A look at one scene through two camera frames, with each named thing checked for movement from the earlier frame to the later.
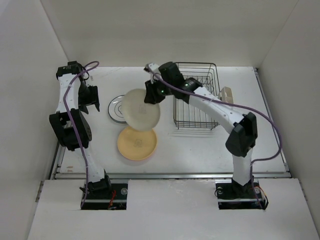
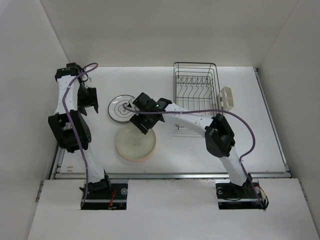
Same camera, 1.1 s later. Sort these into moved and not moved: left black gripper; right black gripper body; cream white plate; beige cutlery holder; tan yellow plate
Moved: cream white plate; right black gripper body
Not moved: tan yellow plate; beige cutlery holder; left black gripper
